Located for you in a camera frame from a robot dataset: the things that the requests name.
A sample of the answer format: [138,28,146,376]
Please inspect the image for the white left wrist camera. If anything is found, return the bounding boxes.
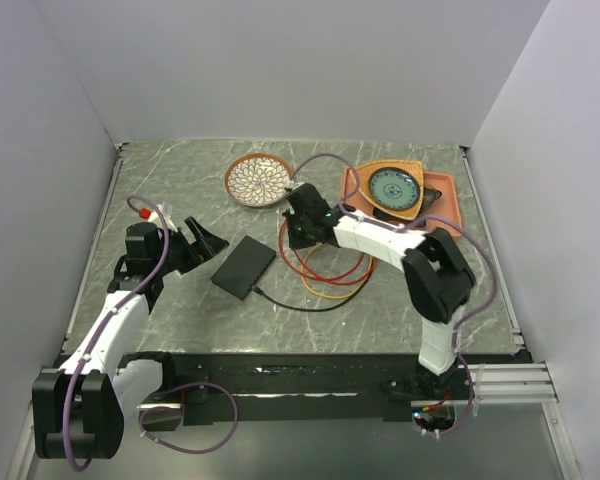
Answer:
[139,202,173,225]

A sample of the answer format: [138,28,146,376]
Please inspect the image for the black ethernet cable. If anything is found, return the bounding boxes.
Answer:
[252,244,376,313]

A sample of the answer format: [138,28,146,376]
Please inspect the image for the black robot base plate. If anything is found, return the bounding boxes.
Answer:
[110,351,474,427]

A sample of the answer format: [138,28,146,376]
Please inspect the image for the teal round patterned plate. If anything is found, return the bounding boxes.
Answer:
[368,167,421,210]

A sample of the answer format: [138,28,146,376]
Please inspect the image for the orange triangular woven plate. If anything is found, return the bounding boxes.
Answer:
[356,159,424,220]

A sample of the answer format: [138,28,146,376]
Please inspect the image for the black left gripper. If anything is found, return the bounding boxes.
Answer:
[152,217,228,276]

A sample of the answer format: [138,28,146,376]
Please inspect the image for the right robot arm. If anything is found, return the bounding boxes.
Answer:
[284,181,476,399]

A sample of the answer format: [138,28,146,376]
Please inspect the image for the aluminium frame rail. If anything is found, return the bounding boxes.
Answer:
[469,363,558,405]

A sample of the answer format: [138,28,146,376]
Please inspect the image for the black dish under plates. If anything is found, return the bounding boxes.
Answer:
[372,186,442,223]

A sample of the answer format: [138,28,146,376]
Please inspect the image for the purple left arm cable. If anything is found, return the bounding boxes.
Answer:
[63,194,171,472]

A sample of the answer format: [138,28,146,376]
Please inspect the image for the orange ethernet cable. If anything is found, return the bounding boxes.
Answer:
[300,242,374,300]

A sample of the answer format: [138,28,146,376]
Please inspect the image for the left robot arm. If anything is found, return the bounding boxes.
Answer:
[32,215,229,461]

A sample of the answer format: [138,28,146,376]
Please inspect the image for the pink rectangular tray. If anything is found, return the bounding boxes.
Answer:
[339,168,462,243]

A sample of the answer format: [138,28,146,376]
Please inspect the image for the black network switch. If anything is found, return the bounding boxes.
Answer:
[211,236,276,301]

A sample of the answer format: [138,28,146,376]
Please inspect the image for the red ethernet cable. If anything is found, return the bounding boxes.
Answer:
[277,217,369,287]

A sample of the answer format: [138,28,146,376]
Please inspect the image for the floral patterned brown plate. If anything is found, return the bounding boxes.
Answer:
[224,152,293,208]

